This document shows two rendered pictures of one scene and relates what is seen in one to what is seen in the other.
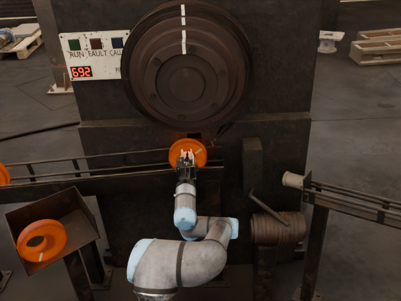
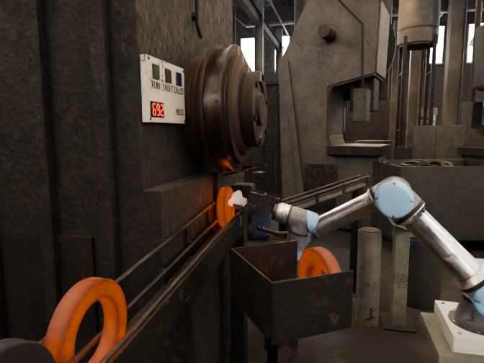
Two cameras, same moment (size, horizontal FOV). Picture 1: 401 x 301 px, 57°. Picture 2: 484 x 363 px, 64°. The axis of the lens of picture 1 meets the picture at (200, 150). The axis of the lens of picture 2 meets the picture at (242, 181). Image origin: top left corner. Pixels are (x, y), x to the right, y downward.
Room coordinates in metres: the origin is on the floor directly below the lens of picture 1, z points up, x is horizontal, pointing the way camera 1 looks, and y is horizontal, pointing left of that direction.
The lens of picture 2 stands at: (0.92, 1.49, 1.03)
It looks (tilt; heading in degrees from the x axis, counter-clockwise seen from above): 7 degrees down; 281
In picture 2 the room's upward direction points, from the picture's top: straight up
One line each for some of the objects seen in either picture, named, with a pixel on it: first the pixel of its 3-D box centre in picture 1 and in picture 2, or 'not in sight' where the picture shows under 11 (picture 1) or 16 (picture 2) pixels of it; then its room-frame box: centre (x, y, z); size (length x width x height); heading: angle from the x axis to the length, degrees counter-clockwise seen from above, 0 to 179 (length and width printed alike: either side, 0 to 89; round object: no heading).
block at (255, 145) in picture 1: (251, 166); (242, 209); (1.26, -0.21, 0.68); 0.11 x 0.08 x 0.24; 177
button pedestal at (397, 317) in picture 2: not in sight; (399, 268); (0.49, -0.62, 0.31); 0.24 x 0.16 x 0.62; 87
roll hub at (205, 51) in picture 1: (187, 82); (256, 109); (1.16, 0.03, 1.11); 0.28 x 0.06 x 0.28; 87
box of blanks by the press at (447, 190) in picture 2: not in sight; (434, 200); (-0.14, -2.36, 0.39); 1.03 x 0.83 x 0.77; 12
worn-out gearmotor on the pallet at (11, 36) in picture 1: (8, 35); not in sight; (5.28, 2.58, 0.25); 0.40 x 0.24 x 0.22; 177
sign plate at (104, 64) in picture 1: (99, 56); (165, 93); (1.38, 0.36, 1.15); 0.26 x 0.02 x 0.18; 87
